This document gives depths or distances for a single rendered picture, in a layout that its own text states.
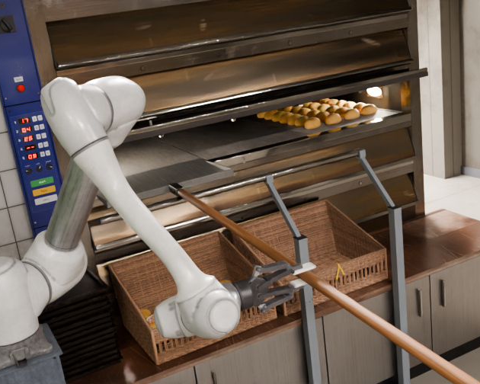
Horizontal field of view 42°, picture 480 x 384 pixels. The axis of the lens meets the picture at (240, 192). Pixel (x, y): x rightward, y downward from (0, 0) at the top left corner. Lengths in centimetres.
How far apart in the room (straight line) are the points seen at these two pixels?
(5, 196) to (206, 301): 148
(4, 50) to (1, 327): 114
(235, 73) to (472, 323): 170
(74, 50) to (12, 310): 119
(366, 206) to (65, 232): 196
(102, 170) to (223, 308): 44
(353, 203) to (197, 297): 211
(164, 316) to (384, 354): 172
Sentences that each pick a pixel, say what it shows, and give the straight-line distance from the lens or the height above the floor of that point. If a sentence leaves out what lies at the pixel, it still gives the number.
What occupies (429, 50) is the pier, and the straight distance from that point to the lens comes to 611.
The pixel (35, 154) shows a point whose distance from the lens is 264.
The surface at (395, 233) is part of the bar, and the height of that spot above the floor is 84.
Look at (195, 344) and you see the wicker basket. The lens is 256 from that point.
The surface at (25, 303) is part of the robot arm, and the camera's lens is 187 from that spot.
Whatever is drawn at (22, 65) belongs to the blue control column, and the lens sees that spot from 260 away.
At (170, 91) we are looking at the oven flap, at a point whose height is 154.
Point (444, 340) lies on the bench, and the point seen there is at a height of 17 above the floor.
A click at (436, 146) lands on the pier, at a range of 624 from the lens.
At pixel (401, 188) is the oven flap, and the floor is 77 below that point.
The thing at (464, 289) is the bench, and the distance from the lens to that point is 329.
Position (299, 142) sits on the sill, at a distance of 312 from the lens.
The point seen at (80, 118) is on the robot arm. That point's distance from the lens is 152.
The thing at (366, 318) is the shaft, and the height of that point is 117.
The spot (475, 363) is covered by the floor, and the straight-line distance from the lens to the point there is 347.
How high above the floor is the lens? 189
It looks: 17 degrees down
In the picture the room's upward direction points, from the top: 8 degrees counter-clockwise
